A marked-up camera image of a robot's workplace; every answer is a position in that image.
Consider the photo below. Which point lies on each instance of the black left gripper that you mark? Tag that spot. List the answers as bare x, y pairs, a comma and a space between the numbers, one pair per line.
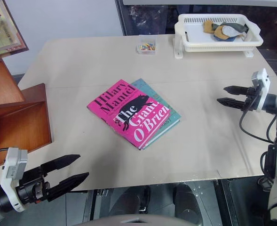
31, 188

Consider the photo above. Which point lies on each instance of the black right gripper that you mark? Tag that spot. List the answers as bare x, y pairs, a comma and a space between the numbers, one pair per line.
251, 99

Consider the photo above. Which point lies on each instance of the teal hardcover book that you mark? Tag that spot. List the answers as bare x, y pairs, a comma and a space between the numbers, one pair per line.
173, 116

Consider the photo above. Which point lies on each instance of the wooden book stand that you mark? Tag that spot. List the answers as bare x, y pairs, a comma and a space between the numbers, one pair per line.
18, 120

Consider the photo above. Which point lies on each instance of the pink Hilary Mantel book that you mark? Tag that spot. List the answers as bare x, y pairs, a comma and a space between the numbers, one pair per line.
125, 113

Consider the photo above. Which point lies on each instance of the blue cloth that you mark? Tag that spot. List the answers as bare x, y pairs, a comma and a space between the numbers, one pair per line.
223, 39

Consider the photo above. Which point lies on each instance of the mustard yellow cloth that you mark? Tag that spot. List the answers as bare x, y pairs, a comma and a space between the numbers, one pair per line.
219, 33

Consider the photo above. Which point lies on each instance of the white cloth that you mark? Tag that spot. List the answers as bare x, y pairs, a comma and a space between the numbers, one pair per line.
228, 30

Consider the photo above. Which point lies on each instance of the grey cloth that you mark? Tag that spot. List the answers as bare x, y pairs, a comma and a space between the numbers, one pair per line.
237, 26

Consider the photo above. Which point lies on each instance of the white plastic basket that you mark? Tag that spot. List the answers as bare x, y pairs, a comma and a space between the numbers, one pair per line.
192, 35

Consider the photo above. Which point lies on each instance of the small colourful pieces heap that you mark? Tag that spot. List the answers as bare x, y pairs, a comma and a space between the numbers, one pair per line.
146, 47

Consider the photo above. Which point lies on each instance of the clear plastic box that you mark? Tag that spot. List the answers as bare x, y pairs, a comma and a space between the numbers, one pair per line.
146, 44

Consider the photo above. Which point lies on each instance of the dark rounded shape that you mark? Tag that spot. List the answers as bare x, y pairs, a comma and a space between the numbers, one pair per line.
187, 202

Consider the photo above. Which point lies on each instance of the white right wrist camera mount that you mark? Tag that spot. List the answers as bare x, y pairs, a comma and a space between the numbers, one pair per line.
262, 93

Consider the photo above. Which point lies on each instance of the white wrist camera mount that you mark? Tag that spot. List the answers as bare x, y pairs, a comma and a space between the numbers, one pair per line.
262, 93
11, 173

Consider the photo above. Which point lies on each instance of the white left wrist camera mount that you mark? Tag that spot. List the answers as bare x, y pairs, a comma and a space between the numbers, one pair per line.
11, 173

